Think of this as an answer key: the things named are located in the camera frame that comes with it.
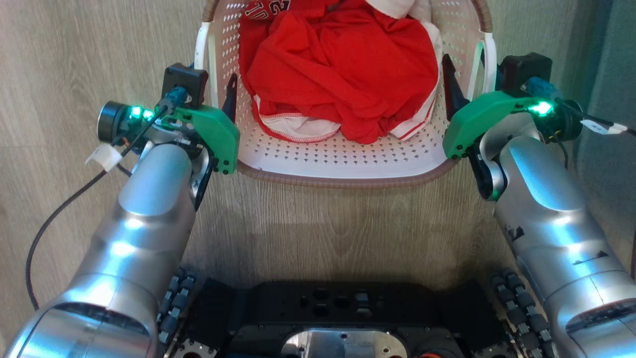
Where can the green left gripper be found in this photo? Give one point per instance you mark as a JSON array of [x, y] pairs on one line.
[[213, 130]]

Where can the red jersey garment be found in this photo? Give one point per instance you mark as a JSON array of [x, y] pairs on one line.
[[343, 74]]

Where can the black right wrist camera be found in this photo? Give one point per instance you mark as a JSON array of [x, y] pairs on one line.
[[521, 67]]

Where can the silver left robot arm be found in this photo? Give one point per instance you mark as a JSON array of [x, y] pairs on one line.
[[149, 219]]

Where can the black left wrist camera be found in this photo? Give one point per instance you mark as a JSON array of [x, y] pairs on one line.
[[185, 78]]

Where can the white perforated laundry basket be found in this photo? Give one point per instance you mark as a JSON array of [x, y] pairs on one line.
[[343, 159]]

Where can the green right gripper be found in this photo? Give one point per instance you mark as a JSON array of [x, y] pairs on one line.
[[477, 119]]

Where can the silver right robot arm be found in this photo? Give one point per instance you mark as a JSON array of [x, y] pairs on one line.
[[551, 214]]

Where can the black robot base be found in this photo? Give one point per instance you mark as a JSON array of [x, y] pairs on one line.
[[328, 308]]

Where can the black right roller wheel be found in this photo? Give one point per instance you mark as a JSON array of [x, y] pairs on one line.
[[521, 313]]

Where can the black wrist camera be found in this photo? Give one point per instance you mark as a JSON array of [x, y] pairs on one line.
[[185, 78], [521, 67]]

